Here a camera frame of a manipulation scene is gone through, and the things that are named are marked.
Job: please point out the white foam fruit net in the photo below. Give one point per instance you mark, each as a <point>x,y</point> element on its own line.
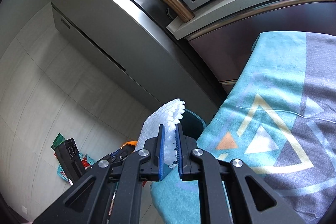
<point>169,115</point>

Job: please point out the silver refrigerator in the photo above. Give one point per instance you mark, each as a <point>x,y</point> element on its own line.
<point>129,41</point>

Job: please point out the orange peel piece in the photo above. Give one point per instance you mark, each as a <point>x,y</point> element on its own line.
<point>132,143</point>

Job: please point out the teal plastic trash bin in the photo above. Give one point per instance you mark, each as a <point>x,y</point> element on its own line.
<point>192,125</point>

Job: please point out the teal patterned tablecloth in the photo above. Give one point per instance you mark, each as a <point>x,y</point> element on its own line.
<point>279,119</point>

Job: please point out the colourful packets on floor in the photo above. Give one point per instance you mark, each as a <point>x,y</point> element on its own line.
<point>86,160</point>

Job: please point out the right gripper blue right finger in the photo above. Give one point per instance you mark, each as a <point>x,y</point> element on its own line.
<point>179,149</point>

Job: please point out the dark base cabinets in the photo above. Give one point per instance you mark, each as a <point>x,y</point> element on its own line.
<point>225,46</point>

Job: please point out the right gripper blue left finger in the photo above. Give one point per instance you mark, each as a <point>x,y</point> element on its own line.
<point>160,149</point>

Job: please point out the black box with dials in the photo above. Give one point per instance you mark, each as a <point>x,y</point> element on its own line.
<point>68,156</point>

